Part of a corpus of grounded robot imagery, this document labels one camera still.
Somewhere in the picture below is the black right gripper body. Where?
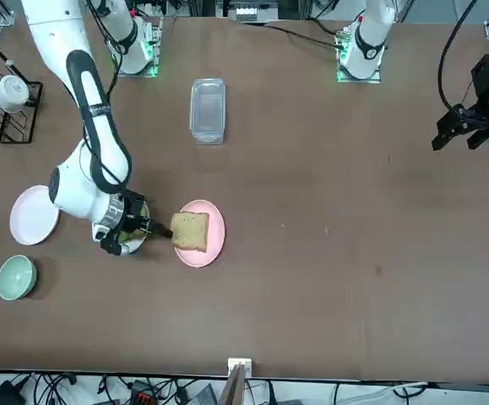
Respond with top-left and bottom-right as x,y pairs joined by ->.
119,190 -> 151,238

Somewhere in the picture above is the bread slice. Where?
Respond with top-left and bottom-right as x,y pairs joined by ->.
170,212 -> 210,253

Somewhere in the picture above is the pale green bowl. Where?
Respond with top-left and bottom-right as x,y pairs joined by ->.
0,254 -> 39,301

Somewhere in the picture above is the white round plate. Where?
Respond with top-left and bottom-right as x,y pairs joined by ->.
115,202 -> 149,257

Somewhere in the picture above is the pink round plate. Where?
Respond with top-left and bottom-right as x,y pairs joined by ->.
172,199 -> 227,268

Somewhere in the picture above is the pale plate under lettuce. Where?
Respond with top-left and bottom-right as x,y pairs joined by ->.
9,184 -> 61,246

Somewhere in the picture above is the clear plastic container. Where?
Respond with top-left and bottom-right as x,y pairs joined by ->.
189,78 -> 228,147

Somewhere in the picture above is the black device with red plugs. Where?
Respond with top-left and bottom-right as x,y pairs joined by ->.
129,378 -> 161,405

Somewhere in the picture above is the white cup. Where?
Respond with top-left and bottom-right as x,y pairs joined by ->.
0,74 -> 30,114

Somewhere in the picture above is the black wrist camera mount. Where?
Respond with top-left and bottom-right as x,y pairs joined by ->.
99,232 -> 128,257

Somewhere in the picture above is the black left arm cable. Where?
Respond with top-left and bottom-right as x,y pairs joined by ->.
437,0 -> 481,113

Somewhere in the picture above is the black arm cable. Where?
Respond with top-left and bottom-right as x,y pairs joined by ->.
84,0 -> 122,96
437,0 -> 481,113

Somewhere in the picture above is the black wire cup rack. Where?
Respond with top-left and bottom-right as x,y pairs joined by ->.
0,41 -> 44,145

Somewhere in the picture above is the aluminium camera post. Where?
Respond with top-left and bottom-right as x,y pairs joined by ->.
220,357 -> 253,405

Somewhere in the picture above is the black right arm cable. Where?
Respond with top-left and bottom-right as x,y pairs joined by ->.
84,0 -> 122,96

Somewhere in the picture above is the black table cable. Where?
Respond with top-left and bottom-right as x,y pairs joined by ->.
243,20 -> 343,46

